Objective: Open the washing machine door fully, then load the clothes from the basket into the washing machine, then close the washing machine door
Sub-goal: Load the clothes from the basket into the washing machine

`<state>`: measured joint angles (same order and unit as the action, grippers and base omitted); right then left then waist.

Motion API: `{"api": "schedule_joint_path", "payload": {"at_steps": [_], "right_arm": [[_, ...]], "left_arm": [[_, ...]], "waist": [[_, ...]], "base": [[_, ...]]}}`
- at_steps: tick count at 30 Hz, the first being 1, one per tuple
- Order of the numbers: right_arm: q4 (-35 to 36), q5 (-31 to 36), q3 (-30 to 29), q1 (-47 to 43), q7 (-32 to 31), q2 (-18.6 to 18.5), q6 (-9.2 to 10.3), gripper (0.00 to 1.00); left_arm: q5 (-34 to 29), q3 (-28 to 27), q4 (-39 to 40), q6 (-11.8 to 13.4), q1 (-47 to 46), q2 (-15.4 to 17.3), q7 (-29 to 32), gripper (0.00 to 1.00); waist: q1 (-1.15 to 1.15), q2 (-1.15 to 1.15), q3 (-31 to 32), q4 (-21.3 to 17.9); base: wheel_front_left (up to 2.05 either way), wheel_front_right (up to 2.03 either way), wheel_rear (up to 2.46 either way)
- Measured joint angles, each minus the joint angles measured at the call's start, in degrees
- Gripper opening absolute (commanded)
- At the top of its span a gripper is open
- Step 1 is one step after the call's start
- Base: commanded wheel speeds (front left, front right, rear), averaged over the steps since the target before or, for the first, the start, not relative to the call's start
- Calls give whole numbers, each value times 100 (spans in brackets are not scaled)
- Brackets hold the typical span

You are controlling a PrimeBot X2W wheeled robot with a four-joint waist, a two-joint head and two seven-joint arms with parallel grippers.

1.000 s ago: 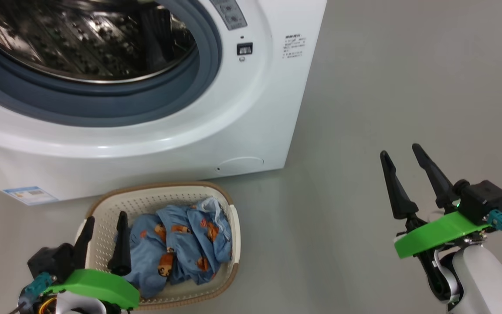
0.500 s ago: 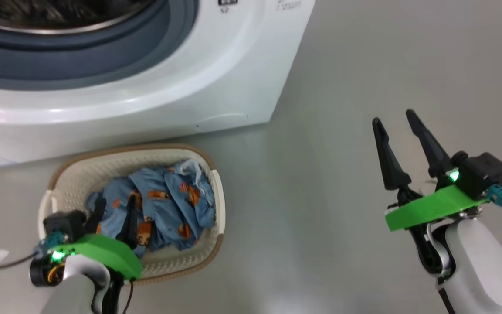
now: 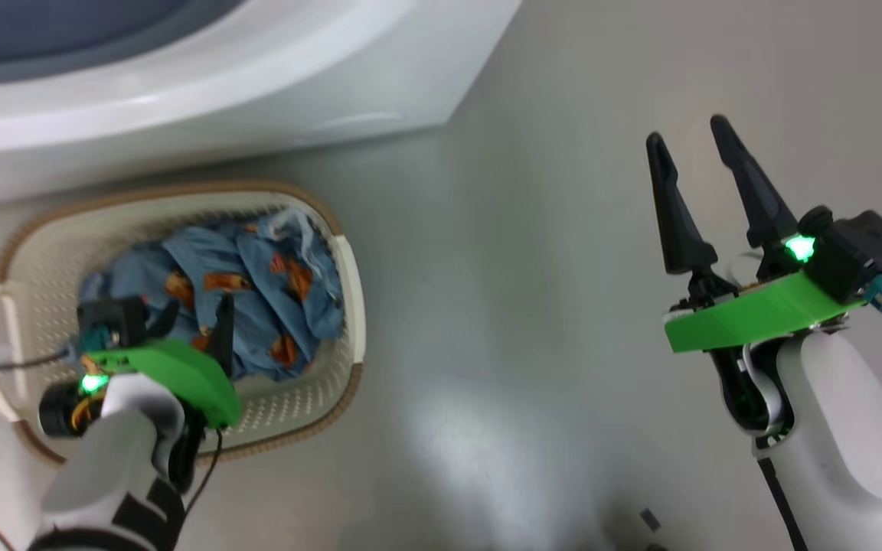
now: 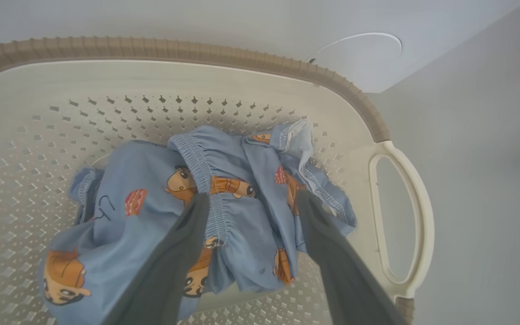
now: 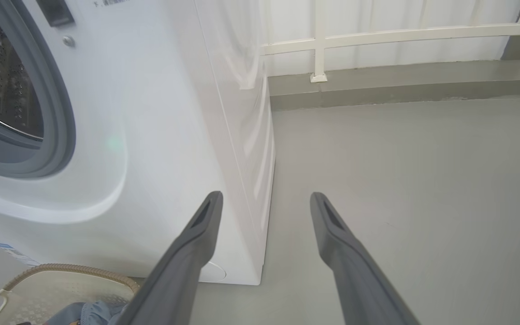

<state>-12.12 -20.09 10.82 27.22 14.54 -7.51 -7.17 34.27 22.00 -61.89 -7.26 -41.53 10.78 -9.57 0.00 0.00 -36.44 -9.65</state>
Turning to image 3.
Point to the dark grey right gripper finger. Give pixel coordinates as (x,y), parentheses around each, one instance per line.
(678,222)
(755,195)

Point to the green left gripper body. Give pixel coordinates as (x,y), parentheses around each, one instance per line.
(181,371)

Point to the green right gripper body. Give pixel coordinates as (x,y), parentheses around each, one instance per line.
(755,314)

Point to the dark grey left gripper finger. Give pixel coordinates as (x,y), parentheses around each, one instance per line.
(164,320)
(223,333)

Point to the blue patterned clothes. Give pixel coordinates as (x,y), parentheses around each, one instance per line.
(257,291)

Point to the round dark washing machine door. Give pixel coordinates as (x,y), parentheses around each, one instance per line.
(66,30)

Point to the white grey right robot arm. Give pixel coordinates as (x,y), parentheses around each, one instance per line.
(847,444)

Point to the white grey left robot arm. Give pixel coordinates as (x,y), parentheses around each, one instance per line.
(104,474)

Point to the cream perforated laundry basket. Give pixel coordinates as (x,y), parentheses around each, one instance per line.
(43,260)

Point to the white front-load washing machine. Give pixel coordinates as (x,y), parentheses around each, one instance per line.
(257,84)

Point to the small dark square piece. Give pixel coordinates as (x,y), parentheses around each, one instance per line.
(650,520)

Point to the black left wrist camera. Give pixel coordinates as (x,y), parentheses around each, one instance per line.
(113,320)

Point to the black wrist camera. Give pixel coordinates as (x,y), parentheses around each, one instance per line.
(113,320)
(862,245)

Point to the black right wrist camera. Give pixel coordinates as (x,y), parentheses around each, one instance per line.
(862,245)

